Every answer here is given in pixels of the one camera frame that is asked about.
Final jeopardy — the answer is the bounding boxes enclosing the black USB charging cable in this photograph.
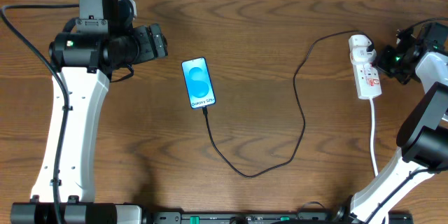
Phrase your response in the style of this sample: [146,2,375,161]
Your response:
[201,29,375,179]

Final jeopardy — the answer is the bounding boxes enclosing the blue Samsung smartphone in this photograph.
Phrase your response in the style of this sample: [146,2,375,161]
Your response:
[181,57,216,109]

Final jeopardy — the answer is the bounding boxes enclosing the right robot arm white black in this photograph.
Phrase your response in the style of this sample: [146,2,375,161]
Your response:
[332,17,447,223]

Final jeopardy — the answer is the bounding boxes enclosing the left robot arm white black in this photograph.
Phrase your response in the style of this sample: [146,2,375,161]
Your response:
[10,0,168,223]

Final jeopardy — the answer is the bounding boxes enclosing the white power strip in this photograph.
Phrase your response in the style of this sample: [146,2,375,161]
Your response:
[350,54,382,100]

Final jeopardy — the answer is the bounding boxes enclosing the white USB wall charger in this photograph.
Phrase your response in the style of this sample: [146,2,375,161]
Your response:
[349,34,377,65]

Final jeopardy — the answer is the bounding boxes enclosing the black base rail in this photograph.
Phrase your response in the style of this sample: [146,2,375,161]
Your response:
[143,211,414,224]

